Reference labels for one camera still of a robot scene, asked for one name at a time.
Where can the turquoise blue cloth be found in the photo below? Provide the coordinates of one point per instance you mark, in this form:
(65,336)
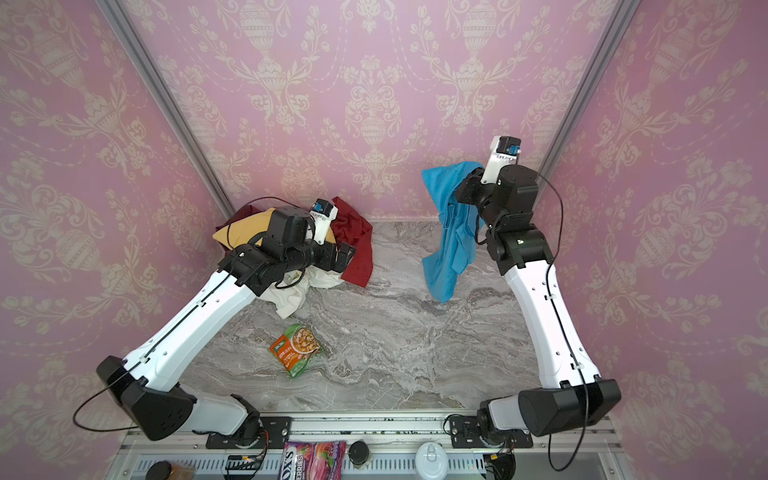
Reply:
(459,224)

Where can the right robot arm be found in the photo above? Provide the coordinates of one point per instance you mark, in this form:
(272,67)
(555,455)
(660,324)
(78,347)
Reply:
(572,393)

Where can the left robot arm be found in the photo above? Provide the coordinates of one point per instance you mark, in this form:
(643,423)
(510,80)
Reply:
(145,384)

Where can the dark red cloth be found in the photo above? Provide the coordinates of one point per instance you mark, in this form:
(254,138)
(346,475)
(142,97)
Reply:
(349,227)

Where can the white cloth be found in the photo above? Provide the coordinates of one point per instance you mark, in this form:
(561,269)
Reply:
(288,300)

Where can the yellow cloth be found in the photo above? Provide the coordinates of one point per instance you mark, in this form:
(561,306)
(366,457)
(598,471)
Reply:
(246,231)

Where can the orange green snack packet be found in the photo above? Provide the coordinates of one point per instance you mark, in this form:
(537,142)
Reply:
(295,348)

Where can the small dark jar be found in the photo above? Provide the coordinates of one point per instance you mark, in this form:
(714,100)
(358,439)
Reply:
(359,454)

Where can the white round lid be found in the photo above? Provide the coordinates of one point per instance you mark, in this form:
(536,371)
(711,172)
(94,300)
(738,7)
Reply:
(431,462)

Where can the pink berries snack bag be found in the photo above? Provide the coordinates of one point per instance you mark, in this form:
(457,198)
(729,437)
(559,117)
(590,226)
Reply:
(312,461)

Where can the brown bottle black cap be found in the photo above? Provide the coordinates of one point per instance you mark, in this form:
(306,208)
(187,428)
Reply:
(167,470)

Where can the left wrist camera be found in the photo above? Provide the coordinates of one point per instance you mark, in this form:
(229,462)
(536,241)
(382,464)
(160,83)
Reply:
(323,213)

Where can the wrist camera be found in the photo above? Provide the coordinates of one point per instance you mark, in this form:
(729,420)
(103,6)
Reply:
(323,213)
(504,150)

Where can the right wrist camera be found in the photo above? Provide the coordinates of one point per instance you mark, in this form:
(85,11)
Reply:
(504,150)

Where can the right corner aluminium post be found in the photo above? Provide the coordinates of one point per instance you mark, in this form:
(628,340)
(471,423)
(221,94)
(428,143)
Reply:
(614,31)

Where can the corner aluminium post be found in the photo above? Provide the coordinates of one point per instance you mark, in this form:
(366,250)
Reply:
(614,31)
(118,18)

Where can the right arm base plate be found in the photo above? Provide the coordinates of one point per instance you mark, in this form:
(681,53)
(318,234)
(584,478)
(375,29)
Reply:
(469,432)

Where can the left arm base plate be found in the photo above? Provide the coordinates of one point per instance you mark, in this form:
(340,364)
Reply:
(269,432)

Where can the aluminium front rail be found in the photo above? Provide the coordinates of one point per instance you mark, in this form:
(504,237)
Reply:
(393,438)

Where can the left corner aluminium post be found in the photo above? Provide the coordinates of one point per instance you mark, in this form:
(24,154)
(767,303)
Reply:
(118,18)

